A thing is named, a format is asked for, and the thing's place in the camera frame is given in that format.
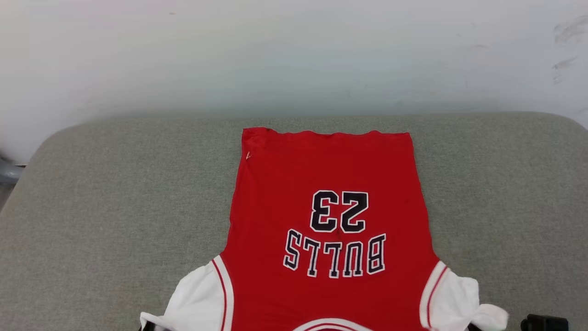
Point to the red white basketball jersey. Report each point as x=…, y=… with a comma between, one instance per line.
x=330, y=276

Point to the grey fabric sofa seat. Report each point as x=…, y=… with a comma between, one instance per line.
x=115, y=207

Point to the grey pipe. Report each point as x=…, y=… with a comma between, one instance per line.
x=7, y=172

